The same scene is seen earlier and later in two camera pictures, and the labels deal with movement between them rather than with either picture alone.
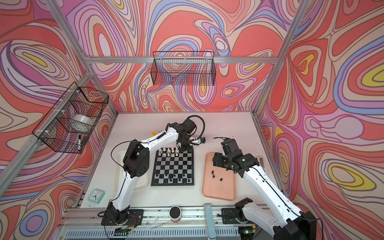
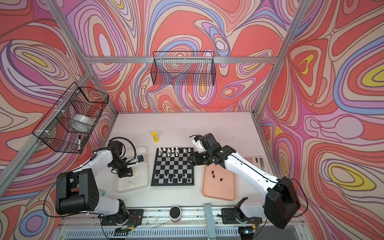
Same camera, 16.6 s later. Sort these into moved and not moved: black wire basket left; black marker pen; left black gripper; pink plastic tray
Moved: left black gripper
Not moved: pink plastic tray; black wire basket left; black marker pen
